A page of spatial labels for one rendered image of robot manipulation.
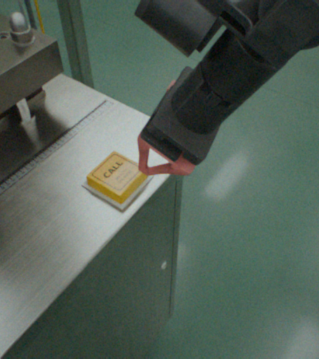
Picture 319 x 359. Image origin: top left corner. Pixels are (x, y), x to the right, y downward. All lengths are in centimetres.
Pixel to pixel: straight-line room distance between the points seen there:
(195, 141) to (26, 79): 38
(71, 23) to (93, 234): 107
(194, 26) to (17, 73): 41
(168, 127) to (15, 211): 33
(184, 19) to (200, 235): 138
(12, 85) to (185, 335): 105
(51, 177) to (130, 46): 203
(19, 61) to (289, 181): 144
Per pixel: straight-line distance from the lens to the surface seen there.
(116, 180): 63
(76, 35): 159
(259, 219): 176
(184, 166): 42
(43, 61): 73
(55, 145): 74
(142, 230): 77
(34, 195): 67
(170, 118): 41
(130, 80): 238
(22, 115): 78
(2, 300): 59
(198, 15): 35
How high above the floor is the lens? 141
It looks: 50 degrees down
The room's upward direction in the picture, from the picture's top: straight up
